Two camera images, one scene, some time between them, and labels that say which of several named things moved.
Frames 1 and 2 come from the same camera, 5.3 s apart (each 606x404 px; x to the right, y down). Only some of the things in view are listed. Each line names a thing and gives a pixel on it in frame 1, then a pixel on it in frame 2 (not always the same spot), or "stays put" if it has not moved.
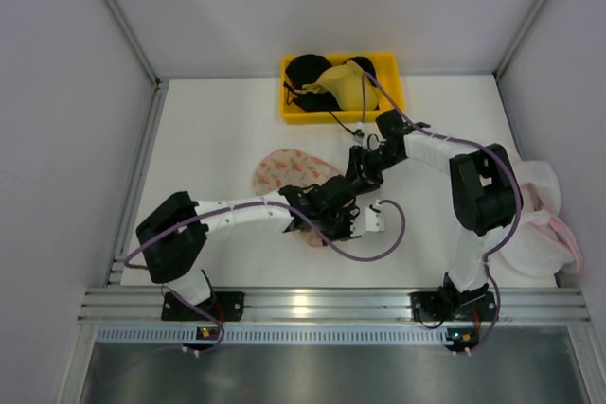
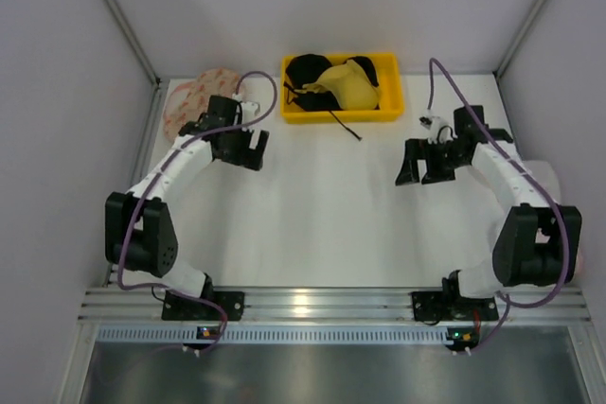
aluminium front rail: [331, 305] stays put
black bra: [302, 68] stays put
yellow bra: [352, 87] stays put
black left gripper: [342, 222] -> [244, 153]
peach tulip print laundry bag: [297, 168] -> [187, 101]
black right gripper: [357, 167] -> [427, 161]
